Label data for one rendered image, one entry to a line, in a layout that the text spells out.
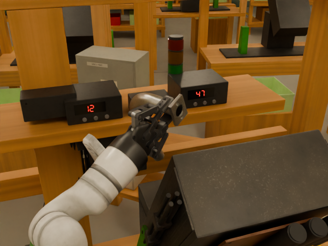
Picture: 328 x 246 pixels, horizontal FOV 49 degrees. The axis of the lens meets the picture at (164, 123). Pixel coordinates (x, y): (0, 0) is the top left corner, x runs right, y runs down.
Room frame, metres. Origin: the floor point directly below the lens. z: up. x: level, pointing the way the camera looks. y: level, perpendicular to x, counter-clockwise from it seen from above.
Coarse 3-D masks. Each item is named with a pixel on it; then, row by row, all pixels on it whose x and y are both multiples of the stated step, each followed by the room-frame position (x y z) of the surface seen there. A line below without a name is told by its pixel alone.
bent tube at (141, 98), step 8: (136, 96) 0.72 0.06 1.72; (144, 96) 0.70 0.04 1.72; (152, 96) 0.69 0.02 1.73; (160, 96) 0.69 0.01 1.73; (136, 104) 0.72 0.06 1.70; (176, 104) 0.64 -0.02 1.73; (184, 104) 0.66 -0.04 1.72; (168, 112) 0.65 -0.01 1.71; (176, 112) 0.67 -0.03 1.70; (184, 112) 0.66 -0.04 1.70; (176, 120) 0.64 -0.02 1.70; (160, 152) 0.79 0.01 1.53; (160, 160) 0.79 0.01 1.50
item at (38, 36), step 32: (320, 0) 1.32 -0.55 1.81; (32, 32) 0.97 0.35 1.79; (64, 32) 1.00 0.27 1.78; (320, 32) 1.29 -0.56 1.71; (32, 64) 0.97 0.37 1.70; (64, 64) 0.99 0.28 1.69; (320, 64) 1.27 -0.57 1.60; (320, 96) 1.28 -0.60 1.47; (320, 128) 1.29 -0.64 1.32; (64, 160) 0.98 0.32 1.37
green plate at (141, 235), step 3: (144, 225) 0.79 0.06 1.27; (144, 228) 0.78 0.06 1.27; (141, 231) 0.79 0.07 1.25; (144, 231) 0.77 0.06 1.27; (141, 234) 0.78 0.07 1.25; (141, 237) 0.78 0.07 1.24; (144, 237) 0.76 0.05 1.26; (138, 240) 0.79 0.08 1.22; (141, 240) 0.77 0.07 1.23; (138, 243) 0.78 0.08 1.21; (141, 243) 0.76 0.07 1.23
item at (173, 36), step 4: (168, 36) 1.15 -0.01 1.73; (172, 36) 1.14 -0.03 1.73; (176, 36) 1.14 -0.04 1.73; (180, 36) 1.14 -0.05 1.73; (168, 40) 1.14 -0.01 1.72; (172, 40) 1.13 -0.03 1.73; (176, 40) 1.12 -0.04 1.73; (180, 40) 1.13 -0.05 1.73; (168, 44) 1.14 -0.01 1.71; (172, 44) 1.12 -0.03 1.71; (176, 44) 1.12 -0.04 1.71; (180, 44) 1.13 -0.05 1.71; (168, 48) 1.14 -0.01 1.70; (172, 48) 1.12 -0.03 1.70; (176, 48) 1.12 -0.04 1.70; (180, 48) 1.13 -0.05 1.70
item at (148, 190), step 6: (138, 186) 1.02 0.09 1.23; (144, 186) 1.01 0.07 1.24; (150, 186) 1.01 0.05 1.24; (156, 186) 1.01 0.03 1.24; (144, 192) 0.98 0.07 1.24; (150, 192) 0.98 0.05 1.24; (156, 192) 0.98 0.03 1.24; (144, 198) 0.95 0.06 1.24; (150, 198) 0.95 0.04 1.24; (144, 204) 0.94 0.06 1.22; (150, 204) 0.92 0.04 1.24; (144, 210) 0.94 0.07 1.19; (144, 216) 0.94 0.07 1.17
